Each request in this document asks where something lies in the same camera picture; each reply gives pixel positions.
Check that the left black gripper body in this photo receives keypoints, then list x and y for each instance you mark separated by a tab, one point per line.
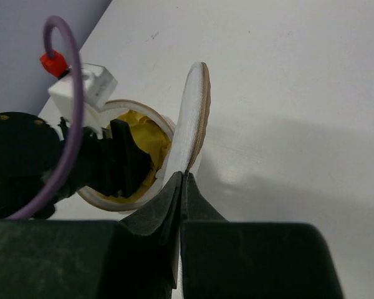
30	150

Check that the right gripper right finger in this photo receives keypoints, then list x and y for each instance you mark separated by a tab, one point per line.
195	209

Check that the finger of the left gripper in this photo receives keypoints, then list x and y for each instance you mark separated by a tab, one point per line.
130	164

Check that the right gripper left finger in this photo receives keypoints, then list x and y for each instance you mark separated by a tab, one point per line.
159	218

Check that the yellow bra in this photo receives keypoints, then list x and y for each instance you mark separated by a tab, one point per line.
150	138

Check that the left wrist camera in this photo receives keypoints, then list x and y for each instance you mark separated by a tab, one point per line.
85	90

